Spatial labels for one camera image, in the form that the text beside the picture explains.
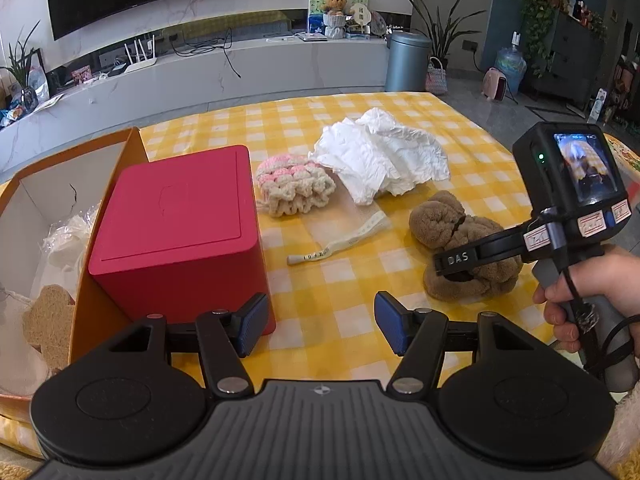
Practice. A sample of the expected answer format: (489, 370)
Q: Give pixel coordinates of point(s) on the dark grey cabinet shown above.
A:
(570, 60)

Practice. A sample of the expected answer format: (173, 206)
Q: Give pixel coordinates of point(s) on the grey-blue trash can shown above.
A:
(405, 62)

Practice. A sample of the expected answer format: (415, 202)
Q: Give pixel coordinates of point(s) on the white router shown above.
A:
(141, 65)

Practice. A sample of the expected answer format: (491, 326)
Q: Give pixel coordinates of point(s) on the yellow fuzzy mat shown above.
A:
(12, 472)

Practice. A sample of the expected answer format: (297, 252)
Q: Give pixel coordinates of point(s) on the pink and white crochet cloth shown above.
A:
(295, 185)

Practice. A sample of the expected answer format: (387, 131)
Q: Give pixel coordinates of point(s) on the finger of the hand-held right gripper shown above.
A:
(457, 276)
(456, 227)

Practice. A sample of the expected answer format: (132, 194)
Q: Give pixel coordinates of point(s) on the green plant in glass vase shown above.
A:
(27, 97)

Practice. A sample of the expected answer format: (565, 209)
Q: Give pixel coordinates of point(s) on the yellow checkered tablecloth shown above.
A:
(340, 290)

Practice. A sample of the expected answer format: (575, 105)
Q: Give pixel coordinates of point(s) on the wall socket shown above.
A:
(470, 46)

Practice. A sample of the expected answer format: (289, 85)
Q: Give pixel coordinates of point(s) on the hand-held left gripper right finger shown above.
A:
(392, 322)

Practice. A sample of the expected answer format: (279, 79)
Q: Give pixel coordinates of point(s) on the flat white book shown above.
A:
(311, 36)

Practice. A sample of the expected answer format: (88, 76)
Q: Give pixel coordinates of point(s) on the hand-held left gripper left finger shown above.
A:
(252, 322)

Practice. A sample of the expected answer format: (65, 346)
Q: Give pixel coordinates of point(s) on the white papers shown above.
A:
(47, 102)

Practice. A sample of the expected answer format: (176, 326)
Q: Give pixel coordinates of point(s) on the green printed picture board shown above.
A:
(315, 7)

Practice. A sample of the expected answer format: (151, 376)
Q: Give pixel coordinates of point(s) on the person's right hand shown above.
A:
(612, 282)

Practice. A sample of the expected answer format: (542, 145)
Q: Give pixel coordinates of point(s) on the tall leafy floor plant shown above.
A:
(440, 30)

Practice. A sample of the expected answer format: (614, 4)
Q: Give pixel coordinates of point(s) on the blue snack bags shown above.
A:
(11, 114)

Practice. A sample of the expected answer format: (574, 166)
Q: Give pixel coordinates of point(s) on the blue water jug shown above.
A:
(510, 65)

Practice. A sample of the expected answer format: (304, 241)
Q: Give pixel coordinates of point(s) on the brown fluffy towel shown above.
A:
(435, 220)

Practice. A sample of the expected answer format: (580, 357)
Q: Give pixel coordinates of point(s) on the small pink photo frame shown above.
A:
(81, 75)

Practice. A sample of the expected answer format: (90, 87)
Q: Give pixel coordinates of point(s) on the woven basket bag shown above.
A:
(436, 80)

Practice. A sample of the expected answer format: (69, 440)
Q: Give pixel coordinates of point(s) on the white marble television console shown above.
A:
(200, 75)

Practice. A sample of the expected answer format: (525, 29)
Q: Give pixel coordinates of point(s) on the teddy bear in white basket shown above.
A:
(334, 5)

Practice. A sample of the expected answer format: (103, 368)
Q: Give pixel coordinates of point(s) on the orange cardboard box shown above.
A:
(107, 200)

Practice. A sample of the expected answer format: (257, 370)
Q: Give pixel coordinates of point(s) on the brown bear-shaped sponge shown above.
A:
(47, 325)

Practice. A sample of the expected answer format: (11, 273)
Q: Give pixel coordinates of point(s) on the white plastic bag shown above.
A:
(39, 85)

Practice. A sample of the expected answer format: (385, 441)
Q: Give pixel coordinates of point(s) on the round hand fan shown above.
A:
(377, 22)

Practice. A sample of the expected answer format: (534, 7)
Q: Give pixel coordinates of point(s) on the red cube box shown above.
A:
(175, 230)

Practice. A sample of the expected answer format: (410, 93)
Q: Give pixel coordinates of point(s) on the black set-top box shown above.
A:
(117, 70)

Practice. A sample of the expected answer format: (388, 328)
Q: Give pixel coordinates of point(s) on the pink space heater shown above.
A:
(495, 84)

